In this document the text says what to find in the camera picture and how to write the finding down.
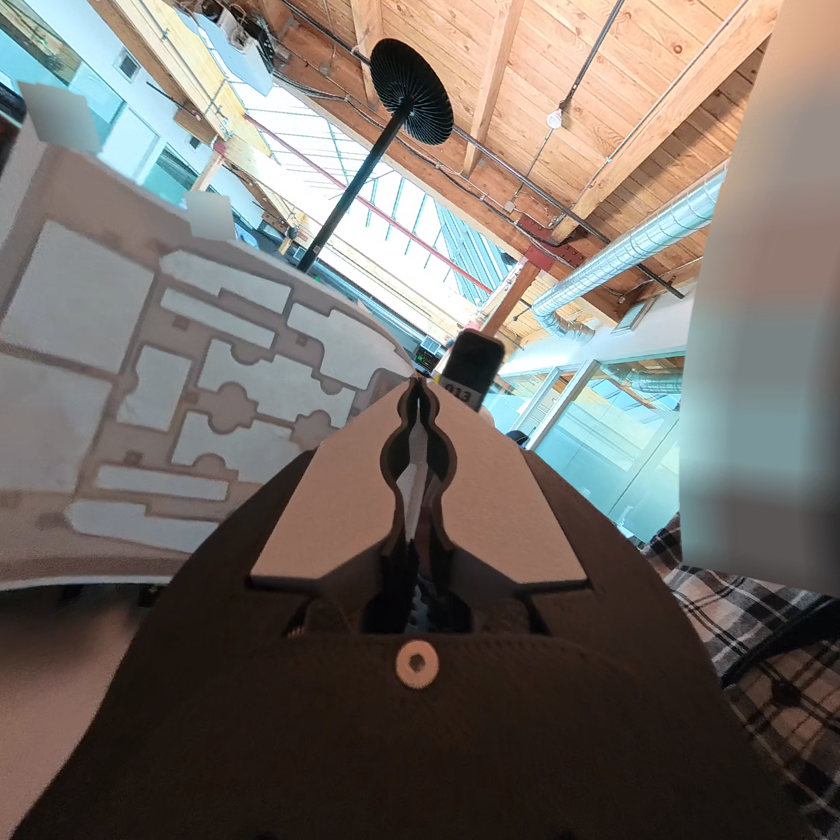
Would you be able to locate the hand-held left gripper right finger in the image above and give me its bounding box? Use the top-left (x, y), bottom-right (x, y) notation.
top-left (420, 381), bottom-right (589, 631)

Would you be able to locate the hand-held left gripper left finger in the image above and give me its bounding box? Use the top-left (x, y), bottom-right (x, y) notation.
top-left (250, 381), bottom-right (418, 631)

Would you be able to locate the white sticker sheet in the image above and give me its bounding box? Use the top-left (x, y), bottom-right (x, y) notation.
top-left (0, 86), bottom-right (437, 592)

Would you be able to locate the black pole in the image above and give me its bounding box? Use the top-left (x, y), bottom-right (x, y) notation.
top-left (296, 37), bottom-right (456, 274)

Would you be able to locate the silver ventilation duct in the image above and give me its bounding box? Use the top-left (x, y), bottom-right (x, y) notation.
top-left (529, 168), bottom-right (729, 324)

